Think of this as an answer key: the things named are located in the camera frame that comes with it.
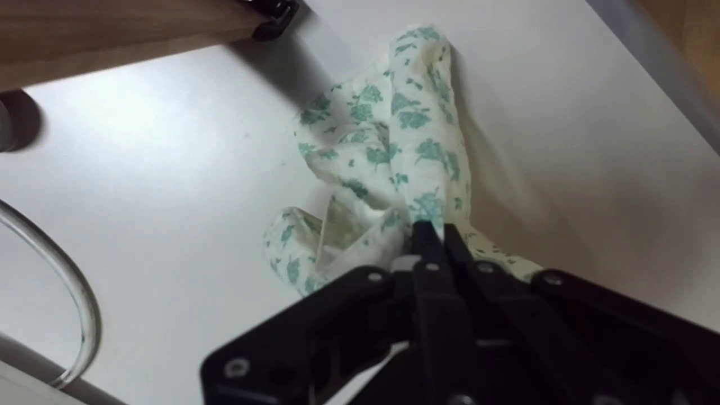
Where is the floral white teal cloth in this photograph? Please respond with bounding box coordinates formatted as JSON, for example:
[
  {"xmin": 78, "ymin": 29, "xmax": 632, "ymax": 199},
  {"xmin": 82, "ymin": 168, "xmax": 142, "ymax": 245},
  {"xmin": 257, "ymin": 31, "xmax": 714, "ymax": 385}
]
[{"xmin": 262, "ymin": 24, "xmax": 545, "ymax": 298}]

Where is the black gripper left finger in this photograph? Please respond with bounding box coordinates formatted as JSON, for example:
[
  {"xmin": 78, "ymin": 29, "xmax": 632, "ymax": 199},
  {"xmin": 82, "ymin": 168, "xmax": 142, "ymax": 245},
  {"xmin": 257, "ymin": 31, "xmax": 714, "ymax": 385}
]
[{"xmin": 197, "ymin": 219, "xmax": 482, "ymax": 405}]

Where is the brown wooden book stand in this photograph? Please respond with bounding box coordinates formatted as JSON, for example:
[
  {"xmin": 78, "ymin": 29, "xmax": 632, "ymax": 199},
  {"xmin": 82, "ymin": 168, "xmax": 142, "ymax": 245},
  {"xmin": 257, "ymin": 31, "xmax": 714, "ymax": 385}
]
[{"xmin": 0, "ymin": 0, "xmax": 302, "ymax": 94}]

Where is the clear looped cable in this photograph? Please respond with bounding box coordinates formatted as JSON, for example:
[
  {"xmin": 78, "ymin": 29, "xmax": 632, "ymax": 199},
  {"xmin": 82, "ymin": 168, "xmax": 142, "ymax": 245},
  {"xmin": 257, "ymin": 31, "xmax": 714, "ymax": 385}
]
[{"xmin": 0, "ymin": 196, "xmax": 103, "ymax": 391}]

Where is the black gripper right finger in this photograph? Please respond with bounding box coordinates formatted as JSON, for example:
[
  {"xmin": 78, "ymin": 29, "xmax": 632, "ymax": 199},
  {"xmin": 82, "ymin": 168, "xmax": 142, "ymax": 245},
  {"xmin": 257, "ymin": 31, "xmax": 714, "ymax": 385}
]
[{"xmin": 442, "ymin": 220, "xmax": 720, "ymax": 405}]

